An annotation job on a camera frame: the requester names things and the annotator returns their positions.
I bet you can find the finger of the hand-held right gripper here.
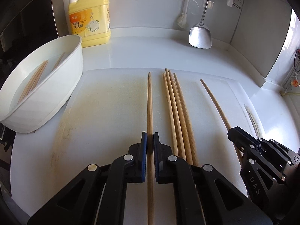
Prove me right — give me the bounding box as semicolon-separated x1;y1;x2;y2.
227;126;300;176
234;145;287;203

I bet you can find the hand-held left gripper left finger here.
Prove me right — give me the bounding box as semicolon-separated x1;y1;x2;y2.
27;131;149;225

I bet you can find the metal spatula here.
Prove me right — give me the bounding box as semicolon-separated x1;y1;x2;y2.
189;0;215;49

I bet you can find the white dish brush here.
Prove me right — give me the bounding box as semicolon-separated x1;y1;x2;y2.
177;0;192;30

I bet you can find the white plastic cutting board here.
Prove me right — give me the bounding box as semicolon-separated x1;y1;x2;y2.
10;67;270;225

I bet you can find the black range hood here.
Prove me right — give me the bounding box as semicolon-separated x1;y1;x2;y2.
0;0;64;59

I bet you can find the white round basin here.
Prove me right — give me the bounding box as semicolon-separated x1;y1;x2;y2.
0;35;83;134

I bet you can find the bundle of wooden chopsticks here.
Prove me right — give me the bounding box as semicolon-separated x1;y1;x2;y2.
162;68;200;167

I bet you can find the wooden chopstick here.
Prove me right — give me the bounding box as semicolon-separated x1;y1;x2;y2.
22;60;49;99
20;61;47;101
146;72;155;225
52;53;65;71
17;62;45;103
200;79;244;164

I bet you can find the yellow dish soap bottle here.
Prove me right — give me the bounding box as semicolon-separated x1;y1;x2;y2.
61;0;112;49

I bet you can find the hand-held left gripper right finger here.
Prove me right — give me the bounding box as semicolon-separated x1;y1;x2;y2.
153;132;273;225

